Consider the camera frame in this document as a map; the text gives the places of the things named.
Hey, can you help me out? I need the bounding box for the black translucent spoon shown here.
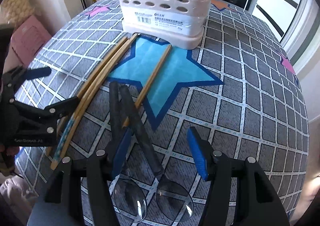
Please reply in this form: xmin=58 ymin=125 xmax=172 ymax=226
xmin=119 ymin=85 xmax=194 ymax=223
xmin=110 ymin=81 xmax=147 ymax=223

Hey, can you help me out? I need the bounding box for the pink box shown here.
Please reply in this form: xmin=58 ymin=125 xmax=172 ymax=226
xmin=11 ymin=15 xmax=52 ymax=67

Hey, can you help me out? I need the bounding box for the checkered grey tablecloth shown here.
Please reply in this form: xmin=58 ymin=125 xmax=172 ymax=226
xmin=15 ymin=0 xmax=309 ymax=225

